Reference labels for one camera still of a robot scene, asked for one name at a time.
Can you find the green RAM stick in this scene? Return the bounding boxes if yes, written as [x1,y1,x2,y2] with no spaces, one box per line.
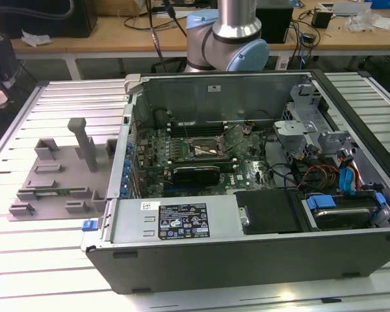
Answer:
[34,189,85,198]

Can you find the black open PC case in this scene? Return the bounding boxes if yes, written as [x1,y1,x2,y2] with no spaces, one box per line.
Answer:
[80,68,390,295]

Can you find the CPU socket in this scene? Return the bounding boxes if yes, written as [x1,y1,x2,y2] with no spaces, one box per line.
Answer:
[181,135,228,160]

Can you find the red yellow wire bundle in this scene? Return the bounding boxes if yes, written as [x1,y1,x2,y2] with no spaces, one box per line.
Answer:
[298,164,341,192]

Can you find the grey parts rack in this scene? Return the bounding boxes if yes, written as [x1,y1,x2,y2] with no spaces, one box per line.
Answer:
[6,117,120,222]

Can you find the hard disk in blue carrier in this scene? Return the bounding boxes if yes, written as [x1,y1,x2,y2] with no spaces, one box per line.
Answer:
[306,191,387,230]

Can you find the black RAM slots row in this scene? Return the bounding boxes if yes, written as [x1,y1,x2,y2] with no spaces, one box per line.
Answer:
[167,157,237,173]
[167,122,228,137]

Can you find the silver power supply with label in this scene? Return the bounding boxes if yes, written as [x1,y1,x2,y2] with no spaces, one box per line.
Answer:
[110,194,241,244]

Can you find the wooden desk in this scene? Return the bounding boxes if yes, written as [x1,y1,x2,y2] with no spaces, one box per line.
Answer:
[0,5,390,82]

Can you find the small black cube box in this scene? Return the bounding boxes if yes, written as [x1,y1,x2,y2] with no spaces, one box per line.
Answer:
[311,9,332,29]

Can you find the beige case release handle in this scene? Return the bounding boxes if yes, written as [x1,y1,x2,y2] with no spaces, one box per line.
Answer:
[123,73,144,96]

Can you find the large black box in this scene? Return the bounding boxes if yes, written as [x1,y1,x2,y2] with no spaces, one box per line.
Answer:
[0,0,98,40]

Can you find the silver metal bracket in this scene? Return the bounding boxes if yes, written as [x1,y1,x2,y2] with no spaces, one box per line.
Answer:
[273,119,317,157]

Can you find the green motherboard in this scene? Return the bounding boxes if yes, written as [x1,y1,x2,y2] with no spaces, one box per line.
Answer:
[129,123,279,199]

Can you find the blue flat wire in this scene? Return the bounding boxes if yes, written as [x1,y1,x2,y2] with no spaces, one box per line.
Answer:
[339,166,356,196]

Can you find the black graphics card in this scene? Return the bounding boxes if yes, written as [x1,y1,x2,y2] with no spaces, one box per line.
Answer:
[146,164,222,189]

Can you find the crumpled white paper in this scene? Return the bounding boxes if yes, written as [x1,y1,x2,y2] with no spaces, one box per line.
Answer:
[21,29,52,48]

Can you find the clear plastic bags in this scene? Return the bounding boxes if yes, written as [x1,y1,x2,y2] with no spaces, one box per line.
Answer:
[346,8,378,33]

